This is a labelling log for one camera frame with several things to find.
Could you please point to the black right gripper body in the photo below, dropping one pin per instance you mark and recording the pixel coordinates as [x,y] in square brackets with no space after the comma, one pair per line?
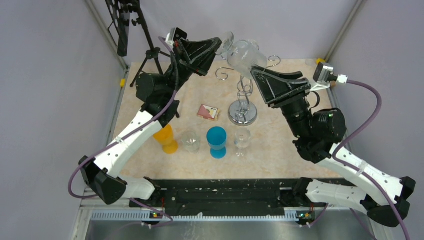
[286,94]

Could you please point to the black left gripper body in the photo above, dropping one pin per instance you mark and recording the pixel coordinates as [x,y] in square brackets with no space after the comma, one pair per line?
[184,53]

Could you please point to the clear small wine glass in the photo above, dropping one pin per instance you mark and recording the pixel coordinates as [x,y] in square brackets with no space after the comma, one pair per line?
[242,141]

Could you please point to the blue wine glass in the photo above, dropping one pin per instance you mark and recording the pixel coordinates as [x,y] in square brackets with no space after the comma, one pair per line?
[217,138]

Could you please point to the clear patterned wine glass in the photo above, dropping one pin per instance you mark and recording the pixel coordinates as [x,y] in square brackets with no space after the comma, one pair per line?
[190,141]

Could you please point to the yellow wine glass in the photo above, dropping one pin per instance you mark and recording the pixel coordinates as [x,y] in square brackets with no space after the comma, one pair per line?
[165,137]

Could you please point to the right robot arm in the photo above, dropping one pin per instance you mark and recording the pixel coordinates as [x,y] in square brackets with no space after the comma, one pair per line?
[320,138]

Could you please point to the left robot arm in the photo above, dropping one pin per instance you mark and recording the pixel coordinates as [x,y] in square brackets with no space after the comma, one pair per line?
[157,92]

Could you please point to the chrome wine glass rack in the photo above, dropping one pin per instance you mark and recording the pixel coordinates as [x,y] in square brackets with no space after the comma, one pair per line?
[243,112]

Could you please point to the black tripod stand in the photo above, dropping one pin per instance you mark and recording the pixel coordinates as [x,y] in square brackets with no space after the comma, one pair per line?
[153,52]

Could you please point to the yellow corner clamp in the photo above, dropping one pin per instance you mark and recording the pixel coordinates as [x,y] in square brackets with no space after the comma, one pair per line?
[320,60]

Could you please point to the playing card box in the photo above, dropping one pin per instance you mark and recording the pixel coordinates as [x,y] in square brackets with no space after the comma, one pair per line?
[208,112]

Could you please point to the yellow left edge clamp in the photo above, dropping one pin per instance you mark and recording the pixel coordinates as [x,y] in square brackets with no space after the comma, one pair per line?
[122,83]

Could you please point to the black perforated plate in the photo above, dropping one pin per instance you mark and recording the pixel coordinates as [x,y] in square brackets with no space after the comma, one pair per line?
[119,11]

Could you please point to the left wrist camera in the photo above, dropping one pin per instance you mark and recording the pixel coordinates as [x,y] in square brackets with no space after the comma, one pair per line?
[175,34]

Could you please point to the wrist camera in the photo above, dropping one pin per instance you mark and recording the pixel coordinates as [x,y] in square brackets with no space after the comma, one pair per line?
[175,34]
[324,76]

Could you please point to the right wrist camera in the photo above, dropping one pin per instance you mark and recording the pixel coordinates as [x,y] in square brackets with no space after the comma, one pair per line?
[324,76]

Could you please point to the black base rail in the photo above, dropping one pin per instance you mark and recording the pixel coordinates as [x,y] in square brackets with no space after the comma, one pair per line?
[227,197]

